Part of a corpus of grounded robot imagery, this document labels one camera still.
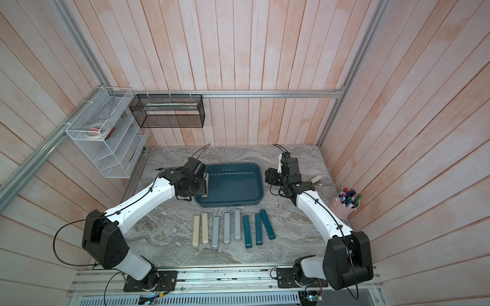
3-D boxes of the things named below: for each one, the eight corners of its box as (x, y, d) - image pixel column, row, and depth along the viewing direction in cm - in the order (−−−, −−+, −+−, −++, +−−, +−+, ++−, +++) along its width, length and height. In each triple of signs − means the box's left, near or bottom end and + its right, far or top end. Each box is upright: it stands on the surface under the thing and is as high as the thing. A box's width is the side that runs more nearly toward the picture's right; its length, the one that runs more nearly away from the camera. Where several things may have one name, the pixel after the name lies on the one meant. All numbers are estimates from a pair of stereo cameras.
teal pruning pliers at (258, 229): (256, 245, 84) (256, 243, 82) (254, 215, 93) (254, 213, 91) (263, 245, 84) (263, 243, 82) (260, 215, 93) (261, 213, 91)
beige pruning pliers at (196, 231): (193, 248, 83) (192, 246, 81) (194, 218, 92) (193, 215, 90) (199, 247, 84) (198, 245, 81) (199, 217, 92) (198, 215, 90)
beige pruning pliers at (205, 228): (203, 244, 84) (202, 242, 82) (202, 215, 92) (201, 213, 90) (208, 243, 84) (207, 241, 82) (207, 214, 92) (206, 212, 90)
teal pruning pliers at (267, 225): (269, 240, 86) (270, 238, 83) (259, 212, 94) (259, 209, 92) (274, 239, 86) (275, 237, 84) (264, 210, 95) (264, 208, 93)
